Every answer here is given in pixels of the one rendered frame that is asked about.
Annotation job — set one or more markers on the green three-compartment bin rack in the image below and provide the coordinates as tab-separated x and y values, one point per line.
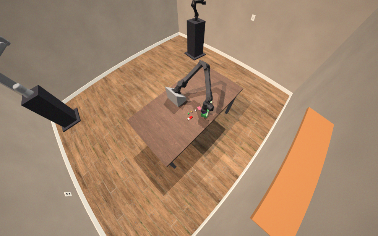
206	114

